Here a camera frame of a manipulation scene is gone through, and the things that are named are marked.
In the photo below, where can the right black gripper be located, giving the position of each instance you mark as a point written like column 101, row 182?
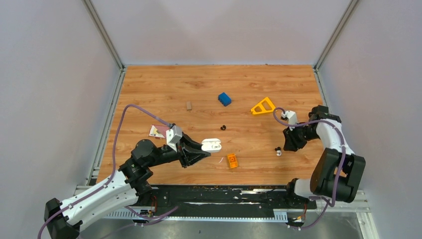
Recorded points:
column 291, row 143

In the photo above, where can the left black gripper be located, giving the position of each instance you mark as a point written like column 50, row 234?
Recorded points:
column 189, row 156

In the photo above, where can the white earbud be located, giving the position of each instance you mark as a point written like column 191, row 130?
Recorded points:
column 278, row 151

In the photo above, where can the white earbud charging case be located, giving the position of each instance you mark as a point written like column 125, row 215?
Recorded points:
column 211, row 145

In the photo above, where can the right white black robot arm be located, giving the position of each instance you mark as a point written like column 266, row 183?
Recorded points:
column 339, row 170

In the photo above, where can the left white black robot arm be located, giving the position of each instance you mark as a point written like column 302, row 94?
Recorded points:
column 66, row 219

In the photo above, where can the pink card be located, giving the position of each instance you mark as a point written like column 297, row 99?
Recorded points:
column 158, row 131

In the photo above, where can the yellow triangular plastic part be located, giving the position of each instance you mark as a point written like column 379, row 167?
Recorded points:
column 263, row 107

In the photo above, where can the orange toy brick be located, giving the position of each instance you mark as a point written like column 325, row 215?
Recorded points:
column 232, row 161

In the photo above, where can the small brown wooden block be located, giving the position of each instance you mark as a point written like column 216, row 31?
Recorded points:
column 188, row 106

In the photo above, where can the blue toy block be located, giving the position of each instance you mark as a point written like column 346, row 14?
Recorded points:
column 224, row 99

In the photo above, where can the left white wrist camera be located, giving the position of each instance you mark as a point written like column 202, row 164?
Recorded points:
column 173, row 136

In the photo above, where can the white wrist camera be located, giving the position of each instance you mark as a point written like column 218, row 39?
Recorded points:
column 173, row 136
column 290, row 117

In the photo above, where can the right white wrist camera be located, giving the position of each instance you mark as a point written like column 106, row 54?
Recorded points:
column 290, row 117

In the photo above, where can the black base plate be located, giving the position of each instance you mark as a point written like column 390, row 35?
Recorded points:
column 221, row 201

